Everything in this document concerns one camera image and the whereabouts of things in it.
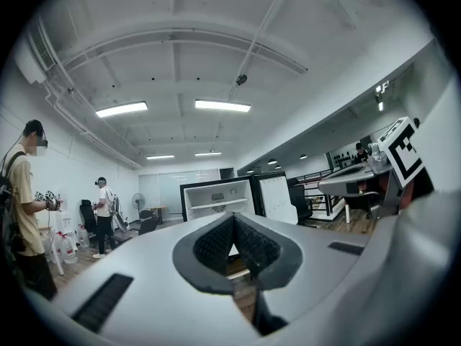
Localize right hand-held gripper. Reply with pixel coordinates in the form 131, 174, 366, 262
318, 116, 425, 198

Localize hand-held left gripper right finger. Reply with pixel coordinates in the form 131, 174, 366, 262
234, 213, 372, 322

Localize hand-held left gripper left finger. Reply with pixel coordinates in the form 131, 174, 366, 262
52, 213, 253, 338

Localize white wire fridge shelf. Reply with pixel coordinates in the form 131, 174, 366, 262
189, 198, 250, 211

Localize person's right forearm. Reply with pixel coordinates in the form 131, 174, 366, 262
405, 167, 436, 208

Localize white pegboard with black items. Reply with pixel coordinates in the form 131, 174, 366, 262
326, 145, 361, 169

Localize black metal railing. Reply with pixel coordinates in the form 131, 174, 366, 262
297, 169, 347, 216

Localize white open-front cabinet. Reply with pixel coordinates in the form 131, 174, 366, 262
179, 176, 259, 225

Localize black office chair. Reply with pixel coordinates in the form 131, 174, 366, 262
138, 209, 160, 236
79, 199, 99, 238
287, 177, 313, 226

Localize wooden table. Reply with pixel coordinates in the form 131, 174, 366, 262
146, 205, 169, 225

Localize frosted glass partition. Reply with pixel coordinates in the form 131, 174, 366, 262
138, 173, 220, 215

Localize white ceiling track lights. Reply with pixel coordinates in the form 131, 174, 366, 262
374, 80, 392, 112

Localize black standing fan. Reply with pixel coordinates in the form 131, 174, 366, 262
131, 192, 146, 223

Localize white water dispenser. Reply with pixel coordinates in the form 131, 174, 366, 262
58, 210, 76, 234

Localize white ceiling conduit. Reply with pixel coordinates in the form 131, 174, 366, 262
228, 0, 291, 102

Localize white air conditioner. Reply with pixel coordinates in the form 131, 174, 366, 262
14, 22, 58, 86

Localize white wall pipes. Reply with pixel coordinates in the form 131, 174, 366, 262
42, 79, 145, 169

